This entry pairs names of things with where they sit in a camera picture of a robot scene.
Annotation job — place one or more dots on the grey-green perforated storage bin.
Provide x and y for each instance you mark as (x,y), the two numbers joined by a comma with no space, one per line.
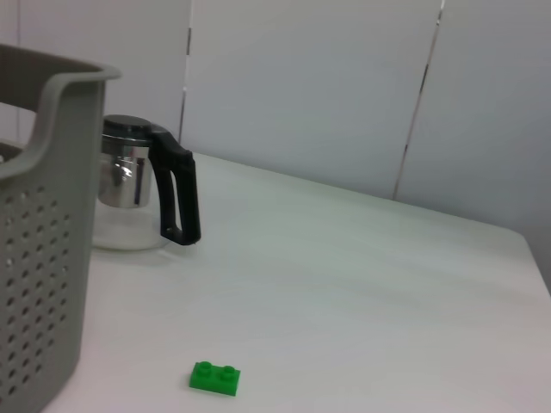
(43,258)

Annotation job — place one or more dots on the green building block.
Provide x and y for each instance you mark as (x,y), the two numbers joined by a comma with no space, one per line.
(215,378)

